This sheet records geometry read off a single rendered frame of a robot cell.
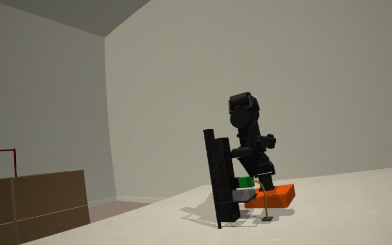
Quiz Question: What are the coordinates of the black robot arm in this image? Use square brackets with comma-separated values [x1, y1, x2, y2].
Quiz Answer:
[229, 92, 276, 191]

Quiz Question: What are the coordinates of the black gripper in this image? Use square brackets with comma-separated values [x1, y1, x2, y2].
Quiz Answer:
[230, 129, 266, 178]

